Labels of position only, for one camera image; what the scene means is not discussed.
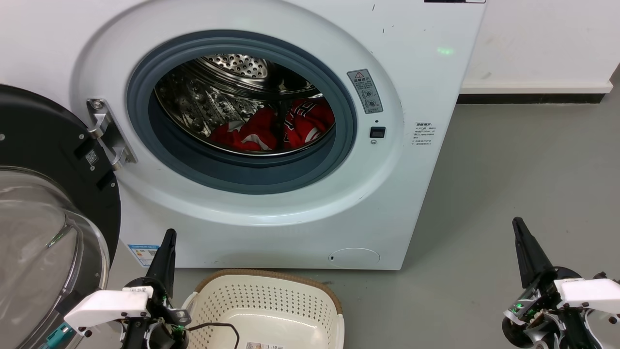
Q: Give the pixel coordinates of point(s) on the stainless steel washing machine drum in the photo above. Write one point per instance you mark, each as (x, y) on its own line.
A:
(193, 102)

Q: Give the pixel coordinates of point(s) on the grey rubber door gasket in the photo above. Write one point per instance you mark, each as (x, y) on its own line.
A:
(242, 175)

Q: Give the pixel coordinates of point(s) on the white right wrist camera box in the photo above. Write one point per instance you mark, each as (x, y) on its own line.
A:
(588, 293)

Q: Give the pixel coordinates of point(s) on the small printed text sticker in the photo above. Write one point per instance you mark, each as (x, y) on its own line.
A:
(424, 133)

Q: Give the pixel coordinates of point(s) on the round white filter cover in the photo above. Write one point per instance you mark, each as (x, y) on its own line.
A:
(354, 258)

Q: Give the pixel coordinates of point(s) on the black washer door with glass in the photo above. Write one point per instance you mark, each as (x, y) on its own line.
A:
(43, 131)

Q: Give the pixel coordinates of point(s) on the blue energy label sticker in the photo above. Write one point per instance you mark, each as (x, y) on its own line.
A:
(143, 254)

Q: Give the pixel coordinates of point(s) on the black baseboard strip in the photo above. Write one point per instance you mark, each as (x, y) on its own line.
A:
(533, 98)

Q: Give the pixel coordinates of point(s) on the grey warning label sticker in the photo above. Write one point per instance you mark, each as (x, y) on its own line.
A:
(364, 92)

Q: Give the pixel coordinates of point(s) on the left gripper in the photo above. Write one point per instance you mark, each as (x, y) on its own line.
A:
(160, 329)

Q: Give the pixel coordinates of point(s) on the black door latch socket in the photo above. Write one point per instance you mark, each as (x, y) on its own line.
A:
(378, 132)

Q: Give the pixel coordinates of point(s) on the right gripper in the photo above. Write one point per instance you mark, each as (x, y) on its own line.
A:
(537, 315)

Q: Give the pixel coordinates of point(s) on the silver metal door hinge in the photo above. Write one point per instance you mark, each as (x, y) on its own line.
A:
(109, 133)

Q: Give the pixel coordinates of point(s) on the white front-load washing machine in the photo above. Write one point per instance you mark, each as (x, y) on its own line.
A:
(411, 194)

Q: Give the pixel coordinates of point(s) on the red jersey garment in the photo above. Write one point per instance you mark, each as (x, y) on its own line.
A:
(252, 128)

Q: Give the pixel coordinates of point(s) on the cream perforated laundry basket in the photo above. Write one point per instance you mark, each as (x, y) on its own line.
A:
(271, 300)

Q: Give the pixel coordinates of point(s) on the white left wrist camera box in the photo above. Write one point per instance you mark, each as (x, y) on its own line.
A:
(109, 306)

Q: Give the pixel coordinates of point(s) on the small QR code door sticker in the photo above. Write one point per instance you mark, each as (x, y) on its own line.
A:
(91, 157)

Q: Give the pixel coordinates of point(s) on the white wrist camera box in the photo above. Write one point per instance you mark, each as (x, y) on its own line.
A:
(588, 293)
(109, 306)

